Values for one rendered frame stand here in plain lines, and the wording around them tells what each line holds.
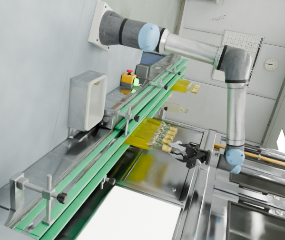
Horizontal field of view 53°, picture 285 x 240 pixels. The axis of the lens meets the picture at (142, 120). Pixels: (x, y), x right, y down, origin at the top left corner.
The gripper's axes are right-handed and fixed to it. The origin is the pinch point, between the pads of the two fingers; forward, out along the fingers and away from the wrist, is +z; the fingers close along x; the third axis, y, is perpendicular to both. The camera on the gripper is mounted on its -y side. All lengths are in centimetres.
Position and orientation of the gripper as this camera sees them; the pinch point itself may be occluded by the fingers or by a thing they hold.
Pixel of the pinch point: (169, 148)
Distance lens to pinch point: 147.1
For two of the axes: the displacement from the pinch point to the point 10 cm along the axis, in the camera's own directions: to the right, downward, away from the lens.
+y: 3.1, -3.6, 8.8
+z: -9.4, -2.6, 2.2
